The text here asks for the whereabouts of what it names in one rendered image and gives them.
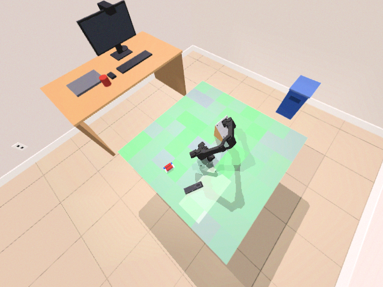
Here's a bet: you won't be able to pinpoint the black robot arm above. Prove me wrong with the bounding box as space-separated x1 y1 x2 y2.
189 117 236 160

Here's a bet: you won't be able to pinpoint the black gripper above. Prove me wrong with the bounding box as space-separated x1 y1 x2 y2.
198 142 215 162

